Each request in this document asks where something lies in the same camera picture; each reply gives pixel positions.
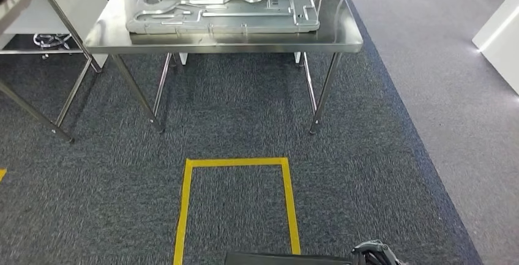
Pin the machined aluminium plate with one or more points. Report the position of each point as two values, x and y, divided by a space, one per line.
243 22

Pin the chrome chair star base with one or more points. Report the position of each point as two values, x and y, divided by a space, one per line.
52 41

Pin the stainless steel table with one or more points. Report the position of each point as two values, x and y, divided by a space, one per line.
20 7

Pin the black plastic plate holder part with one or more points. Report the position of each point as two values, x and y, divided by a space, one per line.
284 260

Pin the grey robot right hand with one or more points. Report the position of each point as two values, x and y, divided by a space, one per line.
377 255

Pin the white desk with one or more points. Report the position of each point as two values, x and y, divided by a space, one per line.
183 58

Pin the stainless steel workbench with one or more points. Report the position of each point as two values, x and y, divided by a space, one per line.
344 28

